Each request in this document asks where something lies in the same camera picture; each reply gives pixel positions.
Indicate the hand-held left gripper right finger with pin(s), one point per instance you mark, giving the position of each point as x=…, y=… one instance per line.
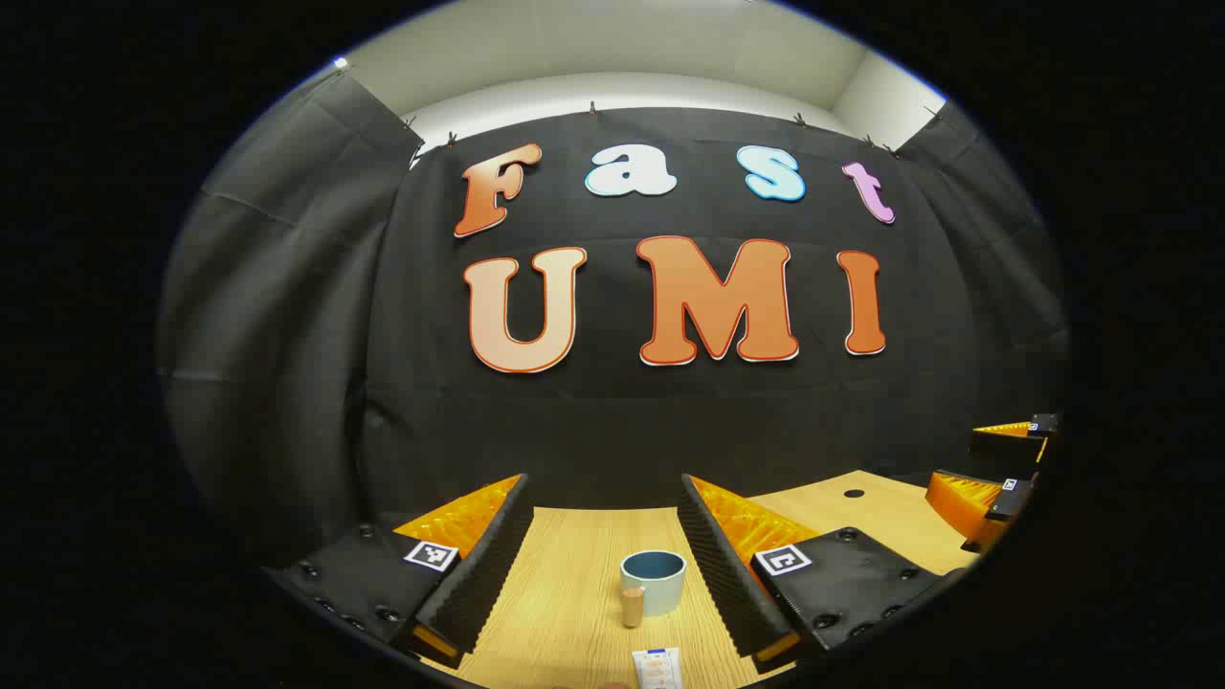
x=727, y=574

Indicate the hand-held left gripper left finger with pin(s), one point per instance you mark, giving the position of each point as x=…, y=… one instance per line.
x=483, y=565

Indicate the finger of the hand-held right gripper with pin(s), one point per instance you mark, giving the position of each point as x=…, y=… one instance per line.
x=1005, y=442
x=967, y=498

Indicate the white toothpaste tube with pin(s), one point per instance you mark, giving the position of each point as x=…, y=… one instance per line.
x=657, y=668

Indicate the wooden desktop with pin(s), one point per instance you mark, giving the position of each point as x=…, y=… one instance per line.
x=565, y=612

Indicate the black backdrop cloth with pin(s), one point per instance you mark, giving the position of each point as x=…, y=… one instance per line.
x=612, y=421

